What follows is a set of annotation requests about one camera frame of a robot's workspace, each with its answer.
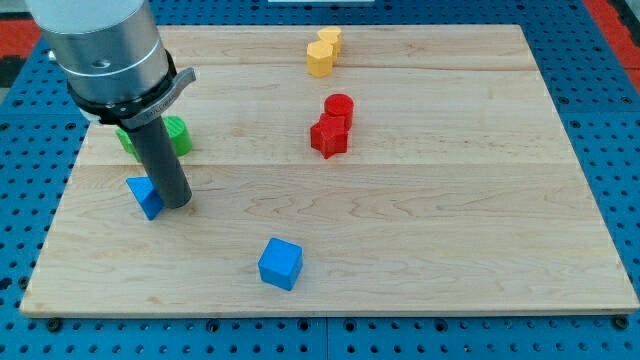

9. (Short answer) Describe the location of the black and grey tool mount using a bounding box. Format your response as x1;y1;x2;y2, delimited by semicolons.
67;51;196;130

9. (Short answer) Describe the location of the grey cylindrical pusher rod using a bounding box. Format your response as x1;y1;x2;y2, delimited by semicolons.
128;117;192;209

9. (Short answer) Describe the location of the blue triangle block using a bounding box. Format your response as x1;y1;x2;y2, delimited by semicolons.
126;176;164;221

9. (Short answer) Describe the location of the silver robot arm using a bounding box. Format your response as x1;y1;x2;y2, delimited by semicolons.
26;0;196;208

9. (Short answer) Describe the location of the green block behind rod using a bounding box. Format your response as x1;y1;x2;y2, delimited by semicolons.
115;128;141;163

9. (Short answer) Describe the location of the green cylinder block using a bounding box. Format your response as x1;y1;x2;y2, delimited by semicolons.
163;116;193;156

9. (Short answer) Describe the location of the red star block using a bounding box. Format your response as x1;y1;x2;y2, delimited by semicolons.
310;113;349;159

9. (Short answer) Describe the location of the blue cube block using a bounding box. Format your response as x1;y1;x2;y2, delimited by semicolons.
258;238;303;291

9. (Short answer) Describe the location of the red cylinder block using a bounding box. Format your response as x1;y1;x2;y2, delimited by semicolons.
324;93;355;130

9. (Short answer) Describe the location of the yellow hexagon block front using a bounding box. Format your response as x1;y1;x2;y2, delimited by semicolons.
306;40;333;78

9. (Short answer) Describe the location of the yellow hexagon block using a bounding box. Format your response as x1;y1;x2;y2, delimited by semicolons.
317;26;342;63
306;40;333;78

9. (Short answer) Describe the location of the wooden board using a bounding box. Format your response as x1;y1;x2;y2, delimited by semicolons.
20;25;639;319

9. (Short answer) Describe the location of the yellow hexagon block rear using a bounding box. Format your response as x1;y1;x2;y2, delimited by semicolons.
317;26;342;63

